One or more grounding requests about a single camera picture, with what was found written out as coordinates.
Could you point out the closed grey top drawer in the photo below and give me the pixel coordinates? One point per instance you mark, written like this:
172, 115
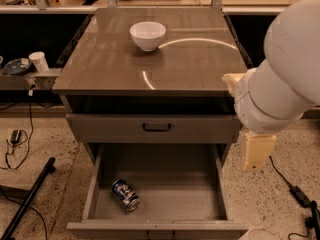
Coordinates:
99, 128

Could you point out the white paper cup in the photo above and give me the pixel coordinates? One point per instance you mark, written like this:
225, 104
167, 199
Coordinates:
39, 61

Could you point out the grey drawer cabinet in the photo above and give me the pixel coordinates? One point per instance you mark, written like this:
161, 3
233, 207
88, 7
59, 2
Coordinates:
109, 74

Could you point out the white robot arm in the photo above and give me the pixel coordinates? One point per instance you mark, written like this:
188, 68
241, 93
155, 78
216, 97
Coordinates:
270, 97

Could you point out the blue pepsi can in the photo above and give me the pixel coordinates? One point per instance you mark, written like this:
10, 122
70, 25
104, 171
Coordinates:
126, 194

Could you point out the black pole on floor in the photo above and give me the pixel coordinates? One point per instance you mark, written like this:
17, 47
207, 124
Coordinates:
27, 200

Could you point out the white ceramic bowl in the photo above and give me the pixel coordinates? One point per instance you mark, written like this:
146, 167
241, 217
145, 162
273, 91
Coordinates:
148, 35

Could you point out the open grey middle drawer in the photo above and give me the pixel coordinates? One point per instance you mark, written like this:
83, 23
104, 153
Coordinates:
181, 195

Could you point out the black drawer handle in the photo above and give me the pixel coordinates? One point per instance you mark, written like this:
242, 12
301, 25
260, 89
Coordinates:
156, 127

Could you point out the black power adapter left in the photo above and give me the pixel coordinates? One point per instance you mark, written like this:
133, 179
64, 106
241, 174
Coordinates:
15, 136

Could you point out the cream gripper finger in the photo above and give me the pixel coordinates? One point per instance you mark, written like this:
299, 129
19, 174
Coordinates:
231, 80
255, 150

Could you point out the black power adapter right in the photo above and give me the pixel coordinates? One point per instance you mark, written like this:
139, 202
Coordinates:
300, 197

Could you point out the dark blue plate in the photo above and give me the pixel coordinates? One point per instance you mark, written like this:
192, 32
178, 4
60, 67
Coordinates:
19, 66

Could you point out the black power adapter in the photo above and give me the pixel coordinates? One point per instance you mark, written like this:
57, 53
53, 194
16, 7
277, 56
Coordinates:
300, 197
15, 136

